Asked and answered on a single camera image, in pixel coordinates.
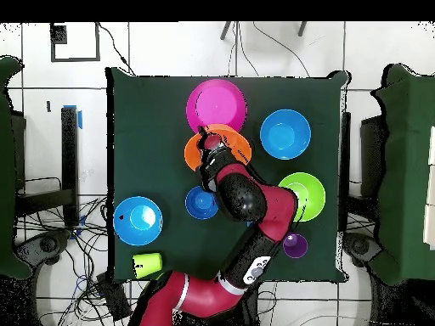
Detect orange bowl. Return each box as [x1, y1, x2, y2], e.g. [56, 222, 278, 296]
[184, 123, 253, 171]

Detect pink bowl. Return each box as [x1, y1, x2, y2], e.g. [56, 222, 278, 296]
[185, 78, 248, 133]

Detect small dark blue bowl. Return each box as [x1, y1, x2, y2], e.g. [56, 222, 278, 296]
[184, 185, 219, 220]

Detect large blue bowl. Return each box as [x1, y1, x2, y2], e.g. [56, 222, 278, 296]
[112, 195, 164, 246]
[259, 109, 312, 160]

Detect yellow-green cup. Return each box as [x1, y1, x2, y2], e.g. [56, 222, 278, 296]
[131, 251, 163, 279]

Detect dark green tablecloth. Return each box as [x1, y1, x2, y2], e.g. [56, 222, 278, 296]
[105, 65, 353, 284]

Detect lime green bowl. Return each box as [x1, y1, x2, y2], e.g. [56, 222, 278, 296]
[278, 171, 326, 222]

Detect purple cup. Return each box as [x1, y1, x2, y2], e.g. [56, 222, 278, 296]
[282, 231, 309, 260]

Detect grey chair base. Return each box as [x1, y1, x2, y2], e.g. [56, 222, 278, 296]
[342, 232, 381, 267]
[14, 230, 72, 269]

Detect black power strip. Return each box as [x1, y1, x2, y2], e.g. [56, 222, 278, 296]
[95, 271, 133, 322]

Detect green cloth covered table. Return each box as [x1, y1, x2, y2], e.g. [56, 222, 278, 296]
[368, 63, 435, 286]
[0, 55, 33, 281]

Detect camera tripod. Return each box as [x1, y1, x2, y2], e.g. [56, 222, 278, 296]
[219, 21, 308, 41]

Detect black floor cable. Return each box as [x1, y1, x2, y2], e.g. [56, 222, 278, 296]
[251, 21, 311, 78]
[97, 22, 136, 76]

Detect black stand post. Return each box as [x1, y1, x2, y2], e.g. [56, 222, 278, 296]
[14, 104, 83, 228]
[337, 111, 353, 233]

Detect tangled floor cables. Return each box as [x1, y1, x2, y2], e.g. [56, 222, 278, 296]
[16, 196, 154, 326]

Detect black square floor frame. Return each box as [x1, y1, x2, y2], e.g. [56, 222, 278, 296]
[49, 21, 102, 63]

